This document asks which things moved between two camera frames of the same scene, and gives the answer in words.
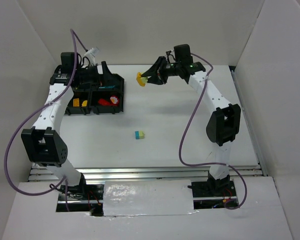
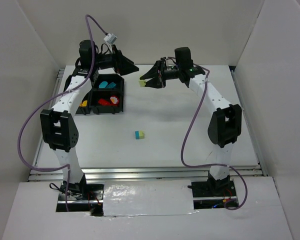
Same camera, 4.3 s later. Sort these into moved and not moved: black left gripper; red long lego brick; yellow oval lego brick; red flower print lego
Moved: black left gripper
Not moved: red flower print lego; yellow oval lego brick; red long lego brick
